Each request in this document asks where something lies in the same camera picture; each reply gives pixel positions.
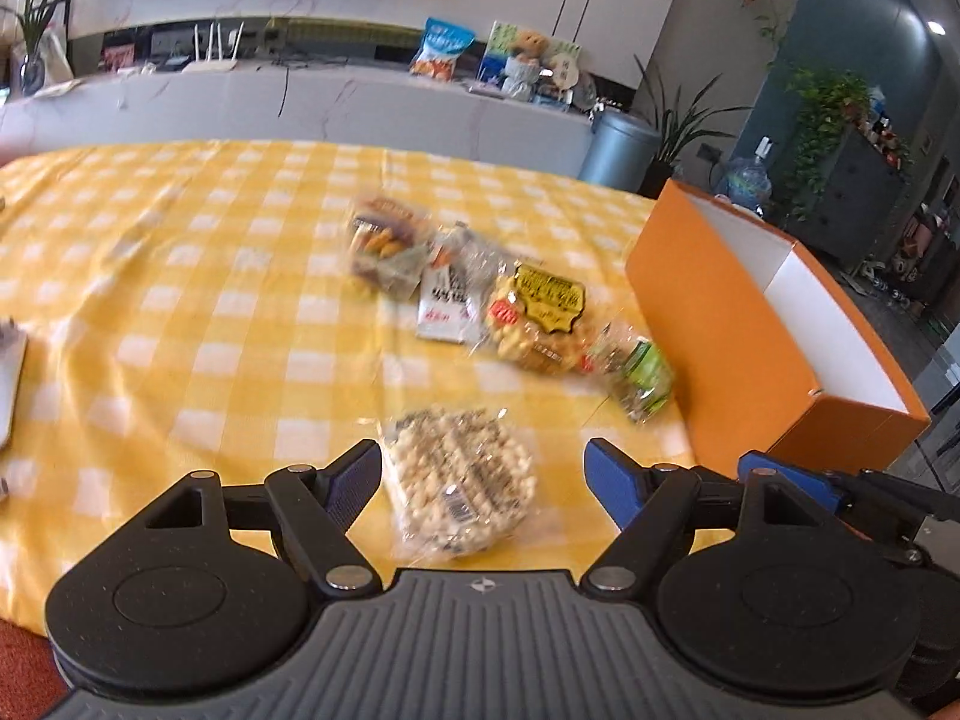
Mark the green snack packet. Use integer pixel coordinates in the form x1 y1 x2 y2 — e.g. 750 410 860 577
587 320 674 424

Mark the popcorn rice cake bag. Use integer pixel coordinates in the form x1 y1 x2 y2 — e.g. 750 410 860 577
379 405 537 561

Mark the yellow label peanut snack bag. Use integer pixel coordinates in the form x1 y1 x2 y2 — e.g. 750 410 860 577
482 260 594 376

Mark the white spicy strip packet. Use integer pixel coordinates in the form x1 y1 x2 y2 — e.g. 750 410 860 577
416 231 480 346

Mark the cookie snack bag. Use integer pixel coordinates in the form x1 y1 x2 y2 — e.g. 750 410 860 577
347 195 436 301

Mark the orange cardboard box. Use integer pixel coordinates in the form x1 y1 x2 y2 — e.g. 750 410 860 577
625 182 929 473

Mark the yellow checkered tablecloth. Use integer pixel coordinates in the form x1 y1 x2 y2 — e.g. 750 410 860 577
2 142 693 631

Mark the water dispenser bottle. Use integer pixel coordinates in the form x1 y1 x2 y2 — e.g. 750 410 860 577
715 137 773 218

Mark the dark grey cabinet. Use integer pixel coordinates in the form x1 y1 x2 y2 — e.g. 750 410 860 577
786 128 905 271

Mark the grey metal trash can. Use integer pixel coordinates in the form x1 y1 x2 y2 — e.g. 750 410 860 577
578 107 661 192

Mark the potted green floor plant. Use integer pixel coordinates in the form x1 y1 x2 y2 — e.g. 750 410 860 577
635 57 748 200

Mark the white marble tv console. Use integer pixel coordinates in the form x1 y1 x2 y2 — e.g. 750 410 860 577
2 62 592 177

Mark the hanging ivy plant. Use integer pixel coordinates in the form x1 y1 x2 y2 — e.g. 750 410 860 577
721 0 869 224

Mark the white wifi router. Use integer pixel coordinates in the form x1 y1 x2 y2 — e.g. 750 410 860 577
184 21 245 73

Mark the teddy bear toy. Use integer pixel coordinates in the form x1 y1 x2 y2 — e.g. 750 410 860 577
501 28 550 103

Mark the blue chips bag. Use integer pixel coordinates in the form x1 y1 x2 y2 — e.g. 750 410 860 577
409 18 475 82

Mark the green plant in vase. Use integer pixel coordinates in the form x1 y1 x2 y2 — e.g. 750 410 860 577
2 0 73 98

